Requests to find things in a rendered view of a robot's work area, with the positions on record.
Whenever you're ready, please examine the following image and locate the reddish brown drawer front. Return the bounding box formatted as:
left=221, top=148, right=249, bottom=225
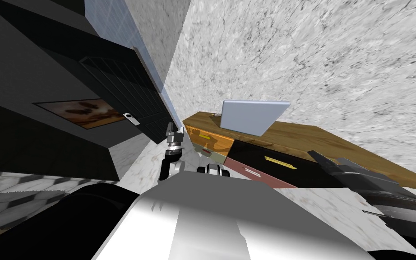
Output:
left=223, top=157, right=298, bottom=189

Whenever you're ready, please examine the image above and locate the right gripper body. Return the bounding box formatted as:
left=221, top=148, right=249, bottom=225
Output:
left=307, top=150, right=343, bottom=175

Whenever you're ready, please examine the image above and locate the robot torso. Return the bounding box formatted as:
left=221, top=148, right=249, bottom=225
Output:
left=92, top=163, right=375, bottom=260

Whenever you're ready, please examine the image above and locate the silver door handle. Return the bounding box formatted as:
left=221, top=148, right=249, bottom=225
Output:
left=123, top=112, right=141, bottom=126

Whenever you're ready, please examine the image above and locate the brown picture on wall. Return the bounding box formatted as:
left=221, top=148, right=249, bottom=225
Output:
left=32, top=98, right=126, bottom=130

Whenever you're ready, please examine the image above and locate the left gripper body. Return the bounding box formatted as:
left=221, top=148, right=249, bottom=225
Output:
left=166, top=130, right=184, bottom=146

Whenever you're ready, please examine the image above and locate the pale blue-grey laptop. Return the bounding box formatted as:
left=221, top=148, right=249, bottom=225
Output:
left=220, top=100, right=291, bottom=138

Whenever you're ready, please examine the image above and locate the wooden desk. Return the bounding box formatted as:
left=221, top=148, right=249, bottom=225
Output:
left=182, top=111, right=416, bottom=190

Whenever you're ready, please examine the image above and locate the black drawer front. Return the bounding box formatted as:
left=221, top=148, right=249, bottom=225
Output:
left=226, top=139, right=344, bottom=189

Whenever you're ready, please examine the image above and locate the orange wooden drawer front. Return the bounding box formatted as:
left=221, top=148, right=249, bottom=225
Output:
left=184, top=125, right=235, bottom=158

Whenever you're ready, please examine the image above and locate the long yellow drawer handle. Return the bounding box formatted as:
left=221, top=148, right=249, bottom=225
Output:
left=264, top=156, right=297, bottom=170

